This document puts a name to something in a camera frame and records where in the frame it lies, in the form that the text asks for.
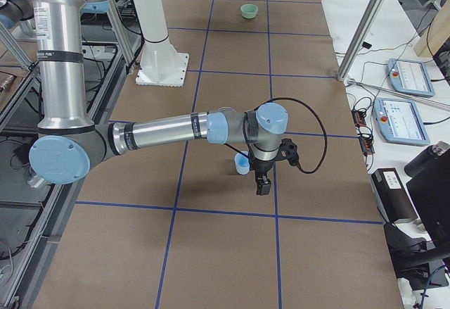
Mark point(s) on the aluminium frame post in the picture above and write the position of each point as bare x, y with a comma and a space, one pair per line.
365, 23

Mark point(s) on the teach pendant tablet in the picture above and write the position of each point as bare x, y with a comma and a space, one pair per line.
410, 77
399, 122

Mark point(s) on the aluminium side frame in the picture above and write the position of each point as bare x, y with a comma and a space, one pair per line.
36, 212

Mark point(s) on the near teach pendant tablet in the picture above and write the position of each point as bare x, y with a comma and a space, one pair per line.
399, 122

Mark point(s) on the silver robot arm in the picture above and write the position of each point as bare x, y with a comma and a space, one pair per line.
71, 143

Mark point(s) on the light blue plastic cup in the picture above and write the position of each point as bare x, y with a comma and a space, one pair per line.
242, 163

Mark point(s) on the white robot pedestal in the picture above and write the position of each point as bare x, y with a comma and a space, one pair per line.
160, 62

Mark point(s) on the black water bottle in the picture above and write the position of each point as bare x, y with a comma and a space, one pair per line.
425, 157

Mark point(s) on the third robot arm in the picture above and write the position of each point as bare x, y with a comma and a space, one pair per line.
17, 16

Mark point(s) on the far teach pendant tablet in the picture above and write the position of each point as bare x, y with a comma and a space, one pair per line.
410, 77

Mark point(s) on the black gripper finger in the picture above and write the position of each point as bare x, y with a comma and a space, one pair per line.
263, 184

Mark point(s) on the black computer monitor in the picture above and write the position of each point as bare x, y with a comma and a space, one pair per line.
429, 191

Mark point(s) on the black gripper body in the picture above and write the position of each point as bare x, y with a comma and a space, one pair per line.
261, 166

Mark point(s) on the thin metal rod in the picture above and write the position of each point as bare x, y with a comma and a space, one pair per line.
422, 100

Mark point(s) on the light green ceramic bowl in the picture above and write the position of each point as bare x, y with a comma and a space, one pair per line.
249, 11

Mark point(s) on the black power adapter box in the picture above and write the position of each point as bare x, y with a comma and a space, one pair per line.
392, 198

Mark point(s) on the small black square device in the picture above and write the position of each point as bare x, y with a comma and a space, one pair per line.
366, 45

